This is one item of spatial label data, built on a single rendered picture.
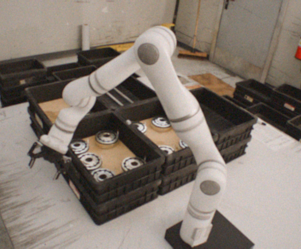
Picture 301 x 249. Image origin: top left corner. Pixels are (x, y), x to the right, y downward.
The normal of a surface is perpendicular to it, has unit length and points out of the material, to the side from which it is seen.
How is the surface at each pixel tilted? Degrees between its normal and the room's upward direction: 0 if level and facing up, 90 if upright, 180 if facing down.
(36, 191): 0
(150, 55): 92
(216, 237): 1
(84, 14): 90
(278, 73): 90
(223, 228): 1
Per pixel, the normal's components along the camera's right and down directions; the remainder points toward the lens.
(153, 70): -0.34, 0.58
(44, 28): 0.59, 0.48
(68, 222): 0.10, -0.84
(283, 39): -0.80, 0.26
